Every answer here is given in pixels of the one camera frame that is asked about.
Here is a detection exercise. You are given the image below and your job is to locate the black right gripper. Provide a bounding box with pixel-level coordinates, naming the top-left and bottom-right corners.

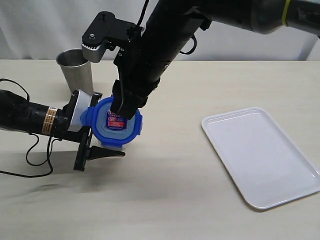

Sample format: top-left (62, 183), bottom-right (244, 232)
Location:
top-left (110, 45), bottom-right (160, 120)

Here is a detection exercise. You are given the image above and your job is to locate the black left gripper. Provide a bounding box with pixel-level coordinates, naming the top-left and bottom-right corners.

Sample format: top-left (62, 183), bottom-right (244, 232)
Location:
top-left (54, 92), bottom-right (126, 172)

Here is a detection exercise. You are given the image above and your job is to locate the clear tall plastic container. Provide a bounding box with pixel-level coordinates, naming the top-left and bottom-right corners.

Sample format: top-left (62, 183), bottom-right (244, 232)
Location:
top-left (96, 137), bottom-right (129, 151)

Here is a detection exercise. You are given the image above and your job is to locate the blue plastic snap lid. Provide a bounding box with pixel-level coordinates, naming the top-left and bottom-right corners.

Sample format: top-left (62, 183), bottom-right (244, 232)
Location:
top-left (81, 96), bottom-right (143, 144)

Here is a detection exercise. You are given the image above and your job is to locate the stainless steel cup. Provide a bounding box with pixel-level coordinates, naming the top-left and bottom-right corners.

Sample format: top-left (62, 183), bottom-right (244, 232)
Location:
top-left (56, 48), bottom-right (94, 96)

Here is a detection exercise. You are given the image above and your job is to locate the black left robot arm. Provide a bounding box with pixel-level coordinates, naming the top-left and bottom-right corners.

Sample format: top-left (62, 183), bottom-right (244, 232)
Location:
top-left (0, 90), bottom-right (125, 171)

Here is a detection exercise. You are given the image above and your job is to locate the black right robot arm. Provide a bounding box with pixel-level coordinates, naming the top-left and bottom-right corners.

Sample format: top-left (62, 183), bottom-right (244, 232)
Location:
top-left (111, 0), bottom-right (320, 119)

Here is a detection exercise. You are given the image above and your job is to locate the white fabric backdrop curtain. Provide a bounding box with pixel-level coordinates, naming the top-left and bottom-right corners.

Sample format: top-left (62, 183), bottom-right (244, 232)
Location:
top-left (0, 0), bottom-right (320, 61)

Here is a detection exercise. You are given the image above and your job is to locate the white rectangular plastic tray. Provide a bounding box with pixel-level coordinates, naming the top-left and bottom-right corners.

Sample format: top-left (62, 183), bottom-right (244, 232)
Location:
top-left (201, 107), bottom-right (320, 211)

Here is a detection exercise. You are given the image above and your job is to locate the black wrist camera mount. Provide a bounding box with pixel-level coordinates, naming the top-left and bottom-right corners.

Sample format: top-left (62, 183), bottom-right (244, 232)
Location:
top-left (67, 89), bottom-right (92, 132)

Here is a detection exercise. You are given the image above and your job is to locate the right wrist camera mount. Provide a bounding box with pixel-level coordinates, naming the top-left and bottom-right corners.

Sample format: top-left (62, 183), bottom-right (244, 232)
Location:
top-left (81, 11), bottom-right (136, 63)

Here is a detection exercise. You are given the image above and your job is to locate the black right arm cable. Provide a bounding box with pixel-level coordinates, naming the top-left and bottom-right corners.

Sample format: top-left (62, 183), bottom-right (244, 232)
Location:
top-left (136, 0), bottom-right (198, 55)

